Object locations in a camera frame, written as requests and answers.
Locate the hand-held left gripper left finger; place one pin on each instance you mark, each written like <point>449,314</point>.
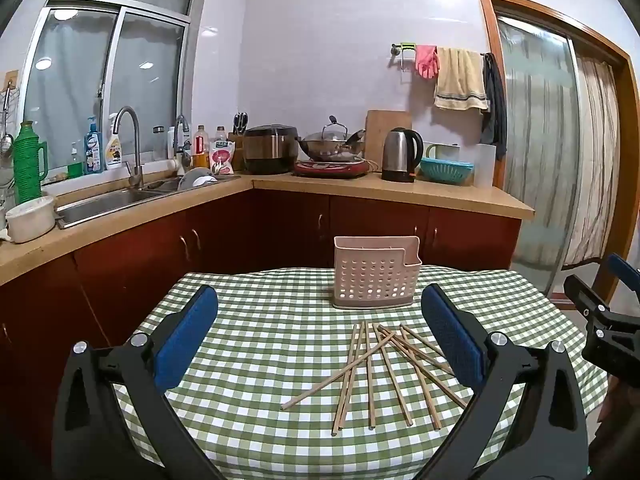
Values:
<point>185,342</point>

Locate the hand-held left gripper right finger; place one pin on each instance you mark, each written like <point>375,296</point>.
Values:
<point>452,335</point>

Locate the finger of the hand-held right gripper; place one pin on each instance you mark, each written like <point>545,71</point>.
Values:
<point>586,294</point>
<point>624,269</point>

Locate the pile of chopsticks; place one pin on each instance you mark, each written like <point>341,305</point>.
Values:
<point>371,360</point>

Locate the pink perforated utensil holder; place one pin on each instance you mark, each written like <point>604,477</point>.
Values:
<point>372,272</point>

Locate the person's right forearm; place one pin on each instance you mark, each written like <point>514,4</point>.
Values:
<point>617,435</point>

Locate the green checked tablecloth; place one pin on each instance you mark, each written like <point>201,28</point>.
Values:
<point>270,360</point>

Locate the wooden framed glass door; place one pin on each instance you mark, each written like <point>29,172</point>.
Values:
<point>545,150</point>

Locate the stainless steel sink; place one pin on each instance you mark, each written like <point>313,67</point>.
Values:
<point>100,207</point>

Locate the beige kitchen countertop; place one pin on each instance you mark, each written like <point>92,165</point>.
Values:
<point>380,192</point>

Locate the white cylindrical container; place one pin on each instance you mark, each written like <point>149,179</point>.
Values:
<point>484,167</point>

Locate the white dishes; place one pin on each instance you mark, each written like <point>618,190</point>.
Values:
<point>197,179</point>

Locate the teal plastic basket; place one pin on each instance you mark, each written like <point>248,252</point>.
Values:
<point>446,170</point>

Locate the white enamel mug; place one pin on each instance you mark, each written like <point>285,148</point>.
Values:
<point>442,151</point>

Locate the tall steel kitchen faucet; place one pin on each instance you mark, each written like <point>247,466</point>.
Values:
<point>134,165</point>

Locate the steel electric kettle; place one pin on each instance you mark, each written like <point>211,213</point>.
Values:
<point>399,157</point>

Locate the pink refill pouch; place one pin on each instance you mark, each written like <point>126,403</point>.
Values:
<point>222,160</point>

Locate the yellow oil bottle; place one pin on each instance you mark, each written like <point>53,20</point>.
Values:
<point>200,147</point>

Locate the small steel water tap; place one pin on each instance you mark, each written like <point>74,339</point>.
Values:
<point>183,145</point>

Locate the white lidded pot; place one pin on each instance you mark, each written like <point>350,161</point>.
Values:
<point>30,220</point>

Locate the knife block with scissors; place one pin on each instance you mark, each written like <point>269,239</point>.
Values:
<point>239,145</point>

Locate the white spray bottle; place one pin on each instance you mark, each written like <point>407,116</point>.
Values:
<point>114,150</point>

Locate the dark hanging cloth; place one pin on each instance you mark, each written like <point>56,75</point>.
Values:
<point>494,110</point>

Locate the red induction cooker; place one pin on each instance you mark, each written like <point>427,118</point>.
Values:
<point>330,167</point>

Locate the dark rice cooker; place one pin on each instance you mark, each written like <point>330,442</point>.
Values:
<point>270,152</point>

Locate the small green bottle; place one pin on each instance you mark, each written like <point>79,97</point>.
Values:
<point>75,165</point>

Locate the clear plastic bottle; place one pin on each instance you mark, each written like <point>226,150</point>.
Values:
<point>220,135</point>

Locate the blue detergent bottle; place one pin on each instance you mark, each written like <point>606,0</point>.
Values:
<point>93,152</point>

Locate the wooden cutting board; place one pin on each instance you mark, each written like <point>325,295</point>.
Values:
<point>387,122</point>

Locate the steel wok with lid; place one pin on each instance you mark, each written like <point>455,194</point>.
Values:
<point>330,142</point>

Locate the green thermos jug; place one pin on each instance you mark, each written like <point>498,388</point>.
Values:
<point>27,170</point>

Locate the beige hanging towel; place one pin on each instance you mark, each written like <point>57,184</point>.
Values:
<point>460,80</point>

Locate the hanging metal strainer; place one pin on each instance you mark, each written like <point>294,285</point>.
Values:
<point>6,140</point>

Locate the pink rubber glove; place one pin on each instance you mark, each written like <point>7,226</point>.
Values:
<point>426,62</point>

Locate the sliding glass window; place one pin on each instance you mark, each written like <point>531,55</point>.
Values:
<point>75,75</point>

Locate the metal towel rack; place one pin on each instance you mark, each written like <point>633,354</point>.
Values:
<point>402,50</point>

